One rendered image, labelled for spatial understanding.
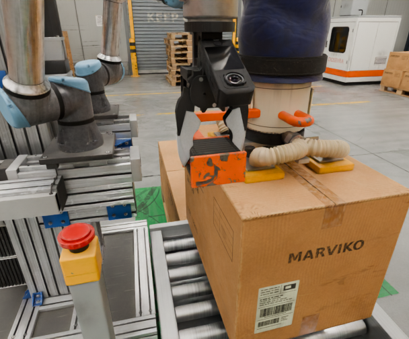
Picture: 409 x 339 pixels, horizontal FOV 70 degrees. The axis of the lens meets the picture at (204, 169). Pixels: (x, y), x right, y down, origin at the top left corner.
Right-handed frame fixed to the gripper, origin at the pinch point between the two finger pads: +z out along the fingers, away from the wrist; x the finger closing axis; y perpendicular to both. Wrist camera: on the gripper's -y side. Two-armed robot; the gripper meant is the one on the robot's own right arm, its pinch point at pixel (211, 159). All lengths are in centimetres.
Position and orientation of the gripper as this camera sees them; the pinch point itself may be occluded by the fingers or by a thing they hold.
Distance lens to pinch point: 47.8
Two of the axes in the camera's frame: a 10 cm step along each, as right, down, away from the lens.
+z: 0.0, 9.0, 4.3
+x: -9.7, 1.0, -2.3
